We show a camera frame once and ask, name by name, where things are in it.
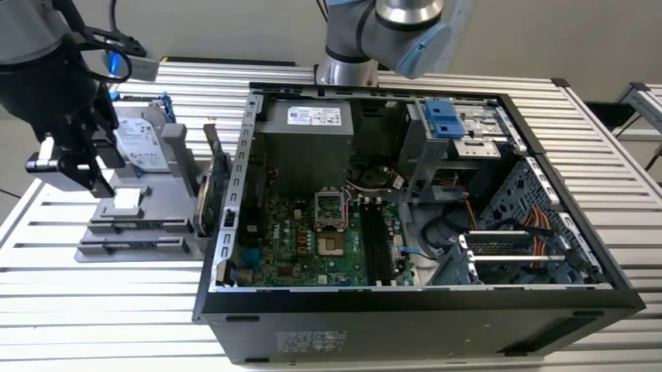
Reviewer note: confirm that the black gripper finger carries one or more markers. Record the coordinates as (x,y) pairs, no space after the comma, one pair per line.
(113,159)
(73,174)

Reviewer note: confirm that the RAM stick with black chips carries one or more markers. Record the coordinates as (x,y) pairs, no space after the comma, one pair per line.
(131,244)

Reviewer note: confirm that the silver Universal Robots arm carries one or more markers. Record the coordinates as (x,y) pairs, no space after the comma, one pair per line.
(357,38)

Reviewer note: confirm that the black RAM slot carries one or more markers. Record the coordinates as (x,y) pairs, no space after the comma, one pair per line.
(385,240)
(366,240)
(380,240)
(373,240)

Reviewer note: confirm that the silver hard disk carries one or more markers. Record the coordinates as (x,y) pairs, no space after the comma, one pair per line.
(147,143)

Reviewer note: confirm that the silver CPU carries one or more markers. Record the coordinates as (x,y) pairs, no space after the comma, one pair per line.
(130,199)

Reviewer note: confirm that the grey parts rack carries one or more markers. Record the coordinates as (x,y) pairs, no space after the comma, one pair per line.
(166,201)

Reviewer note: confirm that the blue disk carrier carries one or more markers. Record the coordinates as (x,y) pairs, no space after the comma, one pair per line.
(167,106)

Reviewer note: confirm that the green graphics card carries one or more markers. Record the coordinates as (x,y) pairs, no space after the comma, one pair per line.
(222,166)

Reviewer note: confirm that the black bar with yellow end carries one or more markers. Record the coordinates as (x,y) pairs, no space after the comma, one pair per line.
(233,60)

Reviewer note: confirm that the grey power supply unit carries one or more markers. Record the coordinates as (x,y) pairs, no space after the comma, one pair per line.
(305,155)

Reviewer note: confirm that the green motherboard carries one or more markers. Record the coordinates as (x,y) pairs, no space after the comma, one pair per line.
(290,252)

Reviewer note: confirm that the CPU socket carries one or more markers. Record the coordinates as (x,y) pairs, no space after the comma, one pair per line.
(332,245)

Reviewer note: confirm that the black cooler fan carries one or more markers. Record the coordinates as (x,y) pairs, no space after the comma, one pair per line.
(374,175)

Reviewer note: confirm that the black case fan shroud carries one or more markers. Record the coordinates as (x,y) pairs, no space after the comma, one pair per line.
(378,128)

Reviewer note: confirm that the silver drive cage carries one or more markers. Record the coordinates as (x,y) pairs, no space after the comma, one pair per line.
(429,155)

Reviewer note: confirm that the blue drive bay latch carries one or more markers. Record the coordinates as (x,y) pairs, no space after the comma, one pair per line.
(440,116)

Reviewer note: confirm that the black Dell PC case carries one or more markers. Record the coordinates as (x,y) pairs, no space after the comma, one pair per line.
(362,329)

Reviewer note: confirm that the metal disk bay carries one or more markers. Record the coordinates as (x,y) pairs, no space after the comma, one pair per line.
(517,258)

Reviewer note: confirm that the aluminium side table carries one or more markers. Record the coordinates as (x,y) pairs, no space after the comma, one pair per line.
(649,100)

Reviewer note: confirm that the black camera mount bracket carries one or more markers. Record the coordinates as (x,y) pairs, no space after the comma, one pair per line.
(125,40)

